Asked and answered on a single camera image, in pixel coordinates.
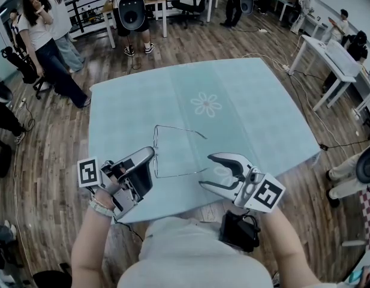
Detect black waist pouch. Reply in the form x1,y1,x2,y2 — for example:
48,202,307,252
218,209,261,254

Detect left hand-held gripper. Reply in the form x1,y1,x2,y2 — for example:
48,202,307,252
77,146,158,221

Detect white beaded bracelet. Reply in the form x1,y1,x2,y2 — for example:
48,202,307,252
88,197,116,218

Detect thin wire-frame eyeglasses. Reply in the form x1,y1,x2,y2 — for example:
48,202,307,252
152,124,210,179

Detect light blue daisy tablecloth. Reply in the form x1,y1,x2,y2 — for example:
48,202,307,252
88,57,322,225

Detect black office chair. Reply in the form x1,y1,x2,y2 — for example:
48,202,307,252
31,262,73,288
0,46,46,100
171,0,209,26

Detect pale rectangular mat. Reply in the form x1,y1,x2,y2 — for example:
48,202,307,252
325,39,363,77

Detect person's right forearm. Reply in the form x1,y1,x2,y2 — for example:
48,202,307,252
259,210,323,288

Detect person's left forearm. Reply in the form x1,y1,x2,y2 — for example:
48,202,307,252
70,205,116,288

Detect white floor cable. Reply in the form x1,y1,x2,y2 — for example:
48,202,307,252
243,54,350,149

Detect person's grey shirt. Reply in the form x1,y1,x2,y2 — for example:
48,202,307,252
117,216,275,288

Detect white metal rack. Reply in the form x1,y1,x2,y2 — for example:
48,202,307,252
207,0,230,22

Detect person's left hand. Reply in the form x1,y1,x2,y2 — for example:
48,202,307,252
93,186,116,210

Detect red checkered cloth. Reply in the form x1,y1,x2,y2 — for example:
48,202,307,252
359,184,370,242

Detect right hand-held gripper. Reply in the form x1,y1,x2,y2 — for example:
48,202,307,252
198,152,287,214

